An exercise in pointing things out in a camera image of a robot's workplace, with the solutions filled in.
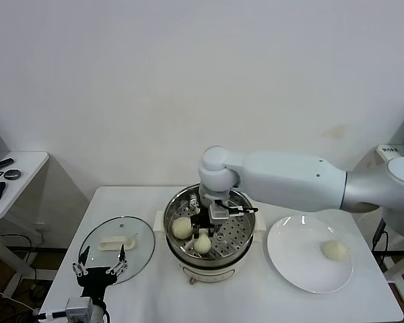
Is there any white steamed baozi bun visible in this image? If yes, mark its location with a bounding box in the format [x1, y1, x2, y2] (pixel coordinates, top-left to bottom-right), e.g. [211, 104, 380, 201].
[193, 232, 212, 255]
[321, 239, 349, 262]
[171, 217, 193, 240]

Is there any white side desk with devices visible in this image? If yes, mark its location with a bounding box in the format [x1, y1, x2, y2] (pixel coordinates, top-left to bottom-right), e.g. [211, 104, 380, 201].
[0, 151, 60, 299]

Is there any white round plate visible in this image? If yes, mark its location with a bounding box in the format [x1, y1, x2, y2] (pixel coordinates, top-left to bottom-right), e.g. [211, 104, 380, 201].
[263, 215, 354, 294]

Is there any stainless steel steamer basket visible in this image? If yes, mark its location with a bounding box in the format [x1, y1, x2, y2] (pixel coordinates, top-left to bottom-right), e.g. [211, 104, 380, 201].
[154, 184, 266, 266]

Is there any black cable with inline controller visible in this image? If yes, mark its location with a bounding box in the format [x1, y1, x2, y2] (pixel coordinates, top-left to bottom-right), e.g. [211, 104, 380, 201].
[371, 215, 390, 252]

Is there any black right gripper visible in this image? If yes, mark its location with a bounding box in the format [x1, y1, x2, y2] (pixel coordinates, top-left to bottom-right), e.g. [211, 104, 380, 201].
[190, 213, 218, 242]

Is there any black floor cable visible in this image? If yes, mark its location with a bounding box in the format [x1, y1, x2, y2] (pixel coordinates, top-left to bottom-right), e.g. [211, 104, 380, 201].
[0, 234, 68, 252]

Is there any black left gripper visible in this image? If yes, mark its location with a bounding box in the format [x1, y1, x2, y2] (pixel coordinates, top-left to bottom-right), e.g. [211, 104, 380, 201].
[71, 244, 128, 299]

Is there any cream electric cooker pot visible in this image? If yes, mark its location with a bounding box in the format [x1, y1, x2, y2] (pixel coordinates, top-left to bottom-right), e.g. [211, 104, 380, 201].
[168, 240, 255, 286]

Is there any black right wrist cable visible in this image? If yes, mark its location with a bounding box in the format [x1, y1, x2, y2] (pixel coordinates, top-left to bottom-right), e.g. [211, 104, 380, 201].
[227, 205, 259, 216]

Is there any white power strip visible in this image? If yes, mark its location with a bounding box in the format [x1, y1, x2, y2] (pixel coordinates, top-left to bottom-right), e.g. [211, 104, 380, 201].
[32, 221, 51, 236]

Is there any glass lid with cream handle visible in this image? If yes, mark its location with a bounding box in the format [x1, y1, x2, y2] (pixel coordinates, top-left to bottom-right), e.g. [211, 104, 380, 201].
[77, 216, 156, 286]

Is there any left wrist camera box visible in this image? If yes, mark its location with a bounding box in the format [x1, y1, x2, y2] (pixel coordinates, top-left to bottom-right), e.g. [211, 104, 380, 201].
[65, 297, 94, 319]

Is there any white side desk with label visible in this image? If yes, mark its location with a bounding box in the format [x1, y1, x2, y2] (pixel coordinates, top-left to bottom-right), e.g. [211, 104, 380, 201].
[376, 144, 404, 303]

